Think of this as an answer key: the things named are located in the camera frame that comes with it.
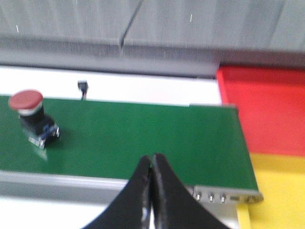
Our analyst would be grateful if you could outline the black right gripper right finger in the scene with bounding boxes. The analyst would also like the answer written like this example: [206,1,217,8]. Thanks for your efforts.
[151,153,228,229]

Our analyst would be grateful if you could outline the red push button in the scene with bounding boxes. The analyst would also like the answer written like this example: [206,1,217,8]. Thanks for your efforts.
[8,89,60,149]

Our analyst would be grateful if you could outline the green conveyor belt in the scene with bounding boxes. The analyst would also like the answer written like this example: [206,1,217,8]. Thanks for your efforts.
[0,95,264,225]

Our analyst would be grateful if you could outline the yellow plastic tray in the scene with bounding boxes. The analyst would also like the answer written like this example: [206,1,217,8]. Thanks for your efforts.
[237,153,305,229]

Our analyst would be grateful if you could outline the small black connector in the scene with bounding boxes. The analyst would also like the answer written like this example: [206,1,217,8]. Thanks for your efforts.
[78,81,88,100]

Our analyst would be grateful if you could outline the red plastic tray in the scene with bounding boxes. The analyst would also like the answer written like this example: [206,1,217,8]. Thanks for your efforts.
[216,66,305,156]

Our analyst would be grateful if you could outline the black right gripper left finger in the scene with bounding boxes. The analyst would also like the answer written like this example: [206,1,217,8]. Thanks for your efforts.
[84,156,151,229]

